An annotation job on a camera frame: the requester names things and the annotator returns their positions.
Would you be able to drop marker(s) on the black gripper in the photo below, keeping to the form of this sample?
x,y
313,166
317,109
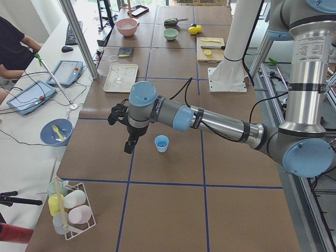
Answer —
x,y
135,130

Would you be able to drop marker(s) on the light blue plastic cup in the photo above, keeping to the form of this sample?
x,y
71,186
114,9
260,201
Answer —
x,y
161,142

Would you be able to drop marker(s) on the green ceramic bowl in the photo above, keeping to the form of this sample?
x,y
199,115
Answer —
x,y
170,34

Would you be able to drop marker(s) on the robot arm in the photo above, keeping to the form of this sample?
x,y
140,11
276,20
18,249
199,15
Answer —
x,y
298,144

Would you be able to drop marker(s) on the blue bowl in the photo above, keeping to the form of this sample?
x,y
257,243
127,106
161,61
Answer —
x,y
49,137

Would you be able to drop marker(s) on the pink bowl with ice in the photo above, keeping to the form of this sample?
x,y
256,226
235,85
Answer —
x,y
127,26

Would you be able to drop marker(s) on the metal ice scoop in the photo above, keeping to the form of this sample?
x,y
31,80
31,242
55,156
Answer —
x,y
173,21

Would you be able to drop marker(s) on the cream bear tray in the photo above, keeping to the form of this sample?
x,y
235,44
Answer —
x,y
128,72

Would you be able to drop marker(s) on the white plastic cup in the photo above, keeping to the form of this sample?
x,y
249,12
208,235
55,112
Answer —
x,y
74,199

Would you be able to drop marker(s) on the yellow plastic fork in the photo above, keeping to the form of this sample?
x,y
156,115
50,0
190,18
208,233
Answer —
x,y
56,130

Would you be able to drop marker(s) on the clear wine glass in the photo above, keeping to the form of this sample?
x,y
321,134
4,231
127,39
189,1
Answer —
x,y
115,67

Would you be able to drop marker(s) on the pink plastic cup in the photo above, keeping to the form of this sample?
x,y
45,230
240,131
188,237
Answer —
x,y
80,214

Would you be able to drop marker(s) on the petri dish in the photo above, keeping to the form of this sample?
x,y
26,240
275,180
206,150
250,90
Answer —
x,y
113,58

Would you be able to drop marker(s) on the green plastic cup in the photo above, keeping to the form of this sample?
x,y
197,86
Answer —
x,y
52,188

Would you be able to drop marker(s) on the yellow plastic cup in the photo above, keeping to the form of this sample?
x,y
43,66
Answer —
x,y
53,204

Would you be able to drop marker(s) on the far teach pendant tablet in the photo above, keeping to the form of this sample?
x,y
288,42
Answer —
x,y
67,72

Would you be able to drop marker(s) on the teach pendant tablet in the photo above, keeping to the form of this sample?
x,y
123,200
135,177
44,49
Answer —
x,y
67,72
31,98

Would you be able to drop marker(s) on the near teach pendant tablet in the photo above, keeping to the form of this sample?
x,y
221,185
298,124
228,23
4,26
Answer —
x,y
31,98

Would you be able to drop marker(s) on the black computer mouse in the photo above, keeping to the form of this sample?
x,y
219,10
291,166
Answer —
x,y
67,49

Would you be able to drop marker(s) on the half lemon slice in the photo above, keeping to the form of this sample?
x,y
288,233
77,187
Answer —
x,y
207,52

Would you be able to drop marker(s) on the black keyboard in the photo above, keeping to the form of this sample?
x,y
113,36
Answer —
x,y
70,37

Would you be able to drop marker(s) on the thin metal rod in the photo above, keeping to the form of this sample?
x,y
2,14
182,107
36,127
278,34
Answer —
x,y
73,105

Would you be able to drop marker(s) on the wooden cutting board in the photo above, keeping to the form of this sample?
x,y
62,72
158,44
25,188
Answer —
x,y
210,49

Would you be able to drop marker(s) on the yellow lemon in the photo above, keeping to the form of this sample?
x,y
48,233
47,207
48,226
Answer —
x,y
192,30
199,28

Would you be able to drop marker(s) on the yellow plastic knife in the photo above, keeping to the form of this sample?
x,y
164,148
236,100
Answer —
x,y
211,40

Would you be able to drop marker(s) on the black tripod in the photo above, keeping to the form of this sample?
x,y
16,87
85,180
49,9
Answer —
x,y
9,198

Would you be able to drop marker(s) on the seated person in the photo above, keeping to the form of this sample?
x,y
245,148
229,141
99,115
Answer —
x,y
17,51

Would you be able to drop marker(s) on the red fire extinguisher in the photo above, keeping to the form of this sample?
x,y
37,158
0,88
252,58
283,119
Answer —
x,y
15,234

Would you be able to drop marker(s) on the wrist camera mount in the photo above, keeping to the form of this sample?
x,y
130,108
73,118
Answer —
x,y
119,113

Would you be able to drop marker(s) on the white wire cup rack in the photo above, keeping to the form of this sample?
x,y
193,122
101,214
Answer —
x,y
74,229

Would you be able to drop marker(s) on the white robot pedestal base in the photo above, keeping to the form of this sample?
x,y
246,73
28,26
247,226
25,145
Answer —
x,y
229,76

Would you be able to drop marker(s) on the metal handled knife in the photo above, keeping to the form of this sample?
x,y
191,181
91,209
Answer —
x,y
213,47

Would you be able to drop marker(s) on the aluminium frame post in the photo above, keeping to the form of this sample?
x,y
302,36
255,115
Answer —
x,y
73,21

